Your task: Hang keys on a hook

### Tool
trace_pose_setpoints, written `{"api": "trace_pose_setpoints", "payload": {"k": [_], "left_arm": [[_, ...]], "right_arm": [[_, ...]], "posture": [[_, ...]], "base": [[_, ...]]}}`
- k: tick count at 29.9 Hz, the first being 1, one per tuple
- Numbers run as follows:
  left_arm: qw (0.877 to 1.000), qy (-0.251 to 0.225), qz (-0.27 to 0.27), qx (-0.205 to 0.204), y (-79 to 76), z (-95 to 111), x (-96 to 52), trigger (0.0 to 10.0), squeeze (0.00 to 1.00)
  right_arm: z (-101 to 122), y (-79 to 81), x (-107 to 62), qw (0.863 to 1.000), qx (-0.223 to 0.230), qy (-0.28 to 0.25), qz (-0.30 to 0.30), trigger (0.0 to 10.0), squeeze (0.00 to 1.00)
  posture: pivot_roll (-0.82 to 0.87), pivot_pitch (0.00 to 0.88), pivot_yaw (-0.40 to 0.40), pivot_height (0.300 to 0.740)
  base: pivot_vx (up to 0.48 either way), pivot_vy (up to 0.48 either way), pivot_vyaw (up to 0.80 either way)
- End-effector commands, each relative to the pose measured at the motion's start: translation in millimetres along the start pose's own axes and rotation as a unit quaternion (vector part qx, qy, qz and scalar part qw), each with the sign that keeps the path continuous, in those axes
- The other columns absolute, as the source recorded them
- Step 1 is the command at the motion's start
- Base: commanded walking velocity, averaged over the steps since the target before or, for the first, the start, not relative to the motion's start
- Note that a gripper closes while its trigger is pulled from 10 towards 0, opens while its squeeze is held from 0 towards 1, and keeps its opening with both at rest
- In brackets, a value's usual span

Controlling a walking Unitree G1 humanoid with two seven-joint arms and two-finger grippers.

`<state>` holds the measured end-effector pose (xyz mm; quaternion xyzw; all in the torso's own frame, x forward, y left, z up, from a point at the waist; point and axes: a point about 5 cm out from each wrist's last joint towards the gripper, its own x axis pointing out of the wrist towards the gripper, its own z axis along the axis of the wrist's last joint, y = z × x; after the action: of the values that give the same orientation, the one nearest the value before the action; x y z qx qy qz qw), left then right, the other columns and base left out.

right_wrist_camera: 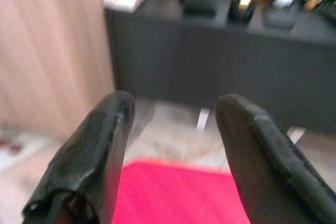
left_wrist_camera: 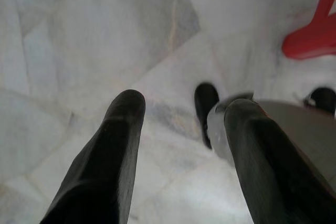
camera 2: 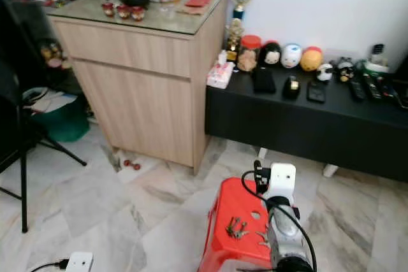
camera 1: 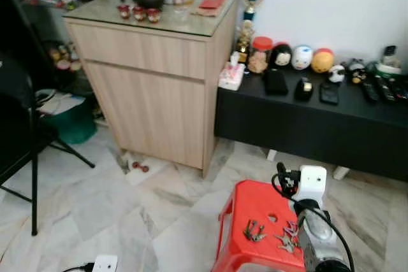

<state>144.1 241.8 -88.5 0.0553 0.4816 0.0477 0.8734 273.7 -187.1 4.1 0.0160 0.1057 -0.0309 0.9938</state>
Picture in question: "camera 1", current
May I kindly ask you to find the black power cable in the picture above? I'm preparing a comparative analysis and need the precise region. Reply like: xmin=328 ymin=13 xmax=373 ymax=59
xmin=62 ymin=261 xmax=96 ymax=272

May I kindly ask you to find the black folding chair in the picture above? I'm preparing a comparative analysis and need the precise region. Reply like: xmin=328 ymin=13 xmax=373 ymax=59
xmin=0 ymin=55 xmax=96 ymax=236

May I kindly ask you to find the black haired round doll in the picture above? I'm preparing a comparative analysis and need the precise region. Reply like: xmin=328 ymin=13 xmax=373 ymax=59
xmin=270 ymin=43 xmax=293 ymax=69

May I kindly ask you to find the red envelope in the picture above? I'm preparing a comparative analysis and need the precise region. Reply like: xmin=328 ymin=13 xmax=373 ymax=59
xmin=198 ymin=0 xmax=228 ymax=11

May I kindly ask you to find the light wooden cabinet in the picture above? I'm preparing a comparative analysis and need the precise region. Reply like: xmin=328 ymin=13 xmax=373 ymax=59
xmin=62 ymin=0 xmax=240 ymax=177

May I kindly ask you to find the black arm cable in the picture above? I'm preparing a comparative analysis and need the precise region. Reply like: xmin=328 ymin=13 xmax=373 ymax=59
xmin=272 ymin=173 xmax=356 ymax=269

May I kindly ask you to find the red plastic stool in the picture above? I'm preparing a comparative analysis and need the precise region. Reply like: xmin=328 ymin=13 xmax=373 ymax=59
xmin=212 ymin=180 xmax=319 ymax=272

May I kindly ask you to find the dark small figurine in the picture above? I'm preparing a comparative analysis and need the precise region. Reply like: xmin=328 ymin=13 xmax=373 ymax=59
xmin=346 ymin=59 xmax=367 ymax=85

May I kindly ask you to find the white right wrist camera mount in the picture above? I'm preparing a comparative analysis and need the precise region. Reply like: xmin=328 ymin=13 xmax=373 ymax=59
xmin=296 ymin=165 xmax=328 ymax=204

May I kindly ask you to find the green bucket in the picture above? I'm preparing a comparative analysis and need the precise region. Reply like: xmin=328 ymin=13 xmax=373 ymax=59
xmin=40 ymin=90 xmax=98 ymax=145

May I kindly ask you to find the pink tissue pack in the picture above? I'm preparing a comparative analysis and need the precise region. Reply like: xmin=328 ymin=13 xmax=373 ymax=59
xmin=218 ymin=52 xmax=246 ymax=91

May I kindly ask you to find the black remote control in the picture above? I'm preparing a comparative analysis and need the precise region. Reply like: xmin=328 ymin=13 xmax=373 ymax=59
xmin=361 ymin=78 xmax=380 ymax=103
xmin=376 ymin=76 xmax=396 ymax=102

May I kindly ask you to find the yellow orange round doll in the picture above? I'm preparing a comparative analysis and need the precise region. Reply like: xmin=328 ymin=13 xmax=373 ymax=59
xmin=311 ymin=48 xmax=335 ymax=74

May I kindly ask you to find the small panda figure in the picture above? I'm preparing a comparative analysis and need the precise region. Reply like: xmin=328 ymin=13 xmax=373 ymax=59
xmin=328 ymin=64 xmax=346 ymax=84

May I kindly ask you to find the white blue round doll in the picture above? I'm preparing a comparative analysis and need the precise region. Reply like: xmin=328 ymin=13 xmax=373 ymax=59
xmin=292 ymin=45 xmax=314 ymax=71

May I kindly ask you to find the small red toy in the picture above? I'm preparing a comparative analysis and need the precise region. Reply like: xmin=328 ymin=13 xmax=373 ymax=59
xmin=127 ymin=161 xmax=150 ymax=174

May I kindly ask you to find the black low bench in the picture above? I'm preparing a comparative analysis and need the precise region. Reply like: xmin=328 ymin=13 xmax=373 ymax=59
xmin=214 ymin=61 xmax=408 ymax=182

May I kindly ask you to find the black wallet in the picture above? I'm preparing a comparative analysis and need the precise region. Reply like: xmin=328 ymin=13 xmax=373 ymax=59
xmin=264 ymin=68 xmax=289 ymax=96

